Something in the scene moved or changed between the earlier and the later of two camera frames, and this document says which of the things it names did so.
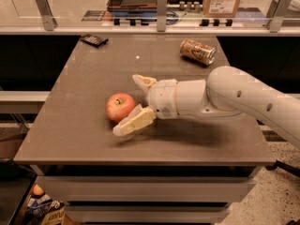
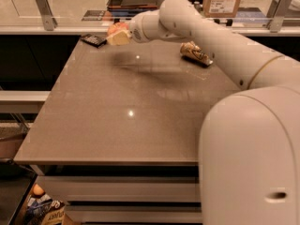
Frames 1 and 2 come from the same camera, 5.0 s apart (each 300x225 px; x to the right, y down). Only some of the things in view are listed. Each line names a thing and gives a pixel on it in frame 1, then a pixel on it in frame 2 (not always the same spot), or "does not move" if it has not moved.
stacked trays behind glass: [133, 2] does not move
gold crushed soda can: [202, 52] does not move
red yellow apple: [118, 105] to [117, 27]
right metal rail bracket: [279, 4] does not move
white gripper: [162, 97] to [140, 30]
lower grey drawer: [146, 214] does not move
